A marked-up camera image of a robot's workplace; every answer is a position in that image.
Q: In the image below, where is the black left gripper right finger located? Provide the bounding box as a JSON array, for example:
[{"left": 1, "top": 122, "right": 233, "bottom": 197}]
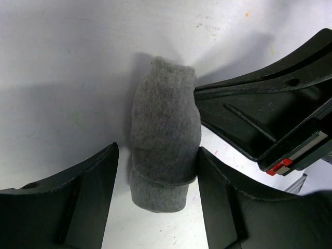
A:
[{"left": 197, "top": 147, "right": 331, "bottom": 248}]

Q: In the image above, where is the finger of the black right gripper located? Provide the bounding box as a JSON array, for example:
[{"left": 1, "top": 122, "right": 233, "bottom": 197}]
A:
[{"left": 194, "top": 29, "right": 331, "bottom": 176}]

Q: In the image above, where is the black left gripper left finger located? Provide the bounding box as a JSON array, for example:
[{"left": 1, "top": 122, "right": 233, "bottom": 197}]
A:
[{"left": 1, "top": 143, "right": 119, "bottom": 248}]

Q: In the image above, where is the grey sock with black stripes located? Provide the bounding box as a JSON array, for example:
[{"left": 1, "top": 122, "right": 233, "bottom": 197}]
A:
[{"left": 130, "top": 57, "right": 201, "bottom": 213}]

